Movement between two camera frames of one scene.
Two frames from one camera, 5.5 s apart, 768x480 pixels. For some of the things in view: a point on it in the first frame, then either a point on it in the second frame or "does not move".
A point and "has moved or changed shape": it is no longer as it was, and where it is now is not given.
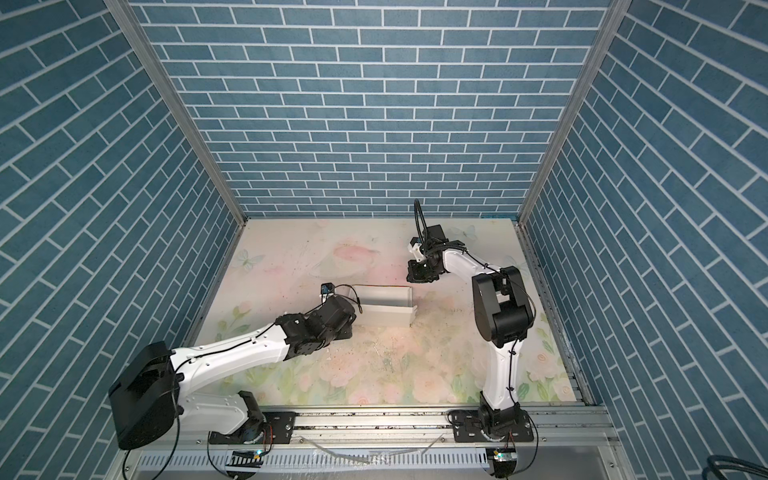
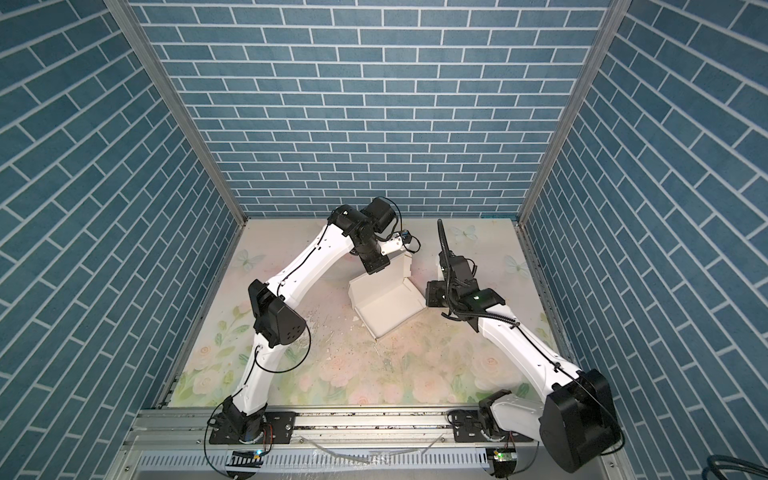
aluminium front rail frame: x=567 y=444 does not move
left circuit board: x=246 y=458 does not move
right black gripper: x=413 y=274 → x=432 y=288
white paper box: x=383 y=306 has moved or changed shape
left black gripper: x=348 y=331 → x=382 y=263
